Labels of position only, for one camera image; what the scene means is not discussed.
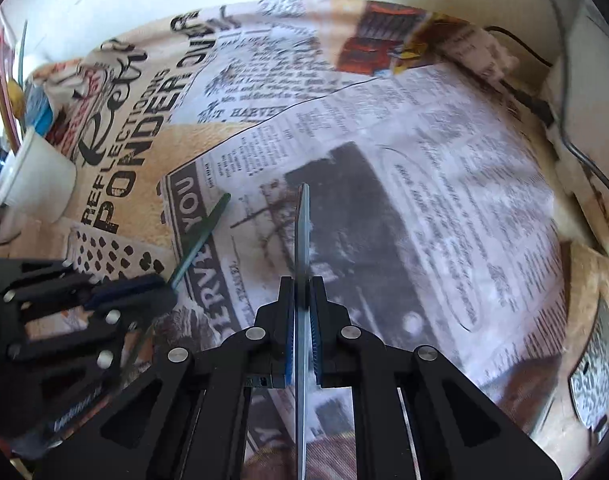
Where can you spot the dark green stick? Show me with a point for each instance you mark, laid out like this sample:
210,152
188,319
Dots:
202,237

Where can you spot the patterned metal plate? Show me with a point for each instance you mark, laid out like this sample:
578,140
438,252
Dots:
596,375

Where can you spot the white perforated holder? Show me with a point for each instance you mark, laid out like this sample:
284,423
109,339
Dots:
109,252

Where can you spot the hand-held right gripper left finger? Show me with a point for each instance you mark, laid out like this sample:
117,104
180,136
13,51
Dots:
287,360

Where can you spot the white appliance box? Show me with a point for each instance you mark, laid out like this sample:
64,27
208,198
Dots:
594,85

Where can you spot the newspaper print cloth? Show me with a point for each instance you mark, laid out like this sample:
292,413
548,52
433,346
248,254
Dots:
434,185

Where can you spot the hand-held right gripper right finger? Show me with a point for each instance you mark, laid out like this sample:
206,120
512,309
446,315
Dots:
314,350

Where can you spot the thin green straw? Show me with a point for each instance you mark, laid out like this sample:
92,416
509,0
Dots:
23,50

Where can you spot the blue perforated holder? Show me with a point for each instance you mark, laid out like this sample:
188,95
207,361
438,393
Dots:
40,110

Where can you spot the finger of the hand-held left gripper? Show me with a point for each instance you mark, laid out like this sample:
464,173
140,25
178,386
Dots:
84,350
129,290

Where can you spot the white plastic cup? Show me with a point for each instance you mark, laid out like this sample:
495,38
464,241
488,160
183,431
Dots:
39,175

